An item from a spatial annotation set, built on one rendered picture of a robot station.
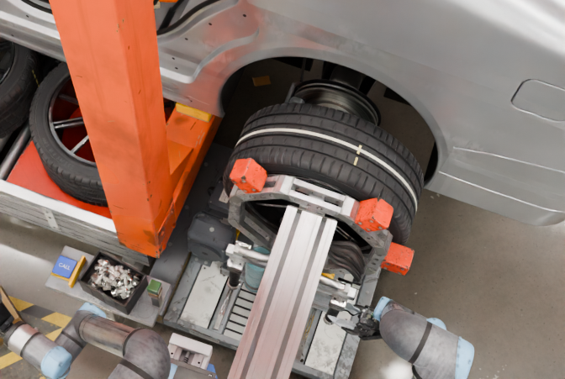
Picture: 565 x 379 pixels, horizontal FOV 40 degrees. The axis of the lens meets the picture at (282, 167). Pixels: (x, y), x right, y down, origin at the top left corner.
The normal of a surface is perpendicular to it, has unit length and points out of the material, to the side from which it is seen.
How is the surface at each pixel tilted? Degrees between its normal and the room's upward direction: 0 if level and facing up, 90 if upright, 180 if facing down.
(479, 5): 59
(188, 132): 0
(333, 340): 0
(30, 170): 0
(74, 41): 90
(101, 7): 90
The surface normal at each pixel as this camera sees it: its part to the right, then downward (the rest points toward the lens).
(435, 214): 0.08, -0.44
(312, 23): -0.32, 0.83
